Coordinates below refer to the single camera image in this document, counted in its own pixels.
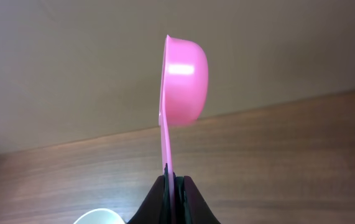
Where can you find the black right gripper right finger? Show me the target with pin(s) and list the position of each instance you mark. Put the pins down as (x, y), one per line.
(190, 206)

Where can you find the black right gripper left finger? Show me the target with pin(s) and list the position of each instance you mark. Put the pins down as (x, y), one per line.
(154, 208)

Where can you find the pink plastic measuring scoop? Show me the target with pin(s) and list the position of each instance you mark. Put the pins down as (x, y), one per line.
(183, 90)

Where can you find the white bowl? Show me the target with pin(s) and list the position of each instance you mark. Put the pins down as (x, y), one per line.
(100, 216)

